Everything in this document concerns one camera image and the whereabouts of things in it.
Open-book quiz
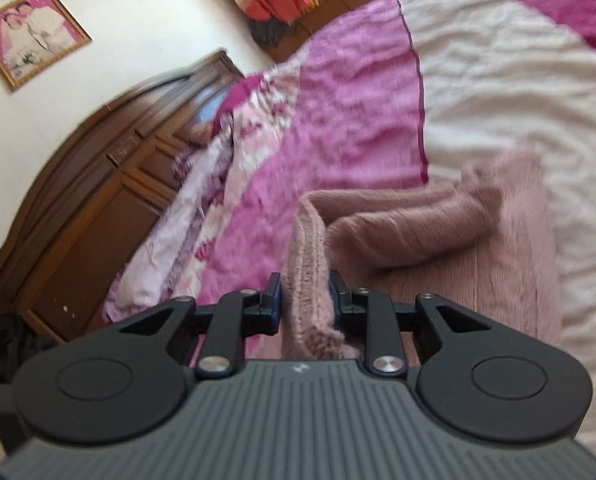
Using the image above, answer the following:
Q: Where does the dusty pink knitted sweater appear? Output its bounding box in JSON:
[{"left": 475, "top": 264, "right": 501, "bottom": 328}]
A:
[{"left": 281, "top": 150, "right": 562, "bottom": 359}]

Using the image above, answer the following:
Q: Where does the black bag beside bed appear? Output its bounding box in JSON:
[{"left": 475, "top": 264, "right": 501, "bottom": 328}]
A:
[{"left": 0, "top": 309, "right": 60, "bottom": 451}]

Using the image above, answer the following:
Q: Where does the dark wooden headboard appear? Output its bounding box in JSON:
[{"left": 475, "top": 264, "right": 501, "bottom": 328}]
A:
[{"left": 0, "top": 50, "right": 243, "bottom": 342}]

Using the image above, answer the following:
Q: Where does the purple floral folded quilt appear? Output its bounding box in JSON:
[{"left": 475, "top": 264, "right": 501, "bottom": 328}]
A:
[{"left": 102, "top": 109, "right": 259, "bottom": 326}]

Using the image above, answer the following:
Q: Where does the framed wedding photo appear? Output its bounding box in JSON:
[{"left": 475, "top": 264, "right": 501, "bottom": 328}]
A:
[{"left": 0, "top": 0, "right": 92, "bottom": 91}]

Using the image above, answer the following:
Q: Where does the dark bag on cabinet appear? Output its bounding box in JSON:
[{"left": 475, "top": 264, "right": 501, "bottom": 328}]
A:
[{"left": 248, "top": 16, "right": 298, "bottom": 49}]

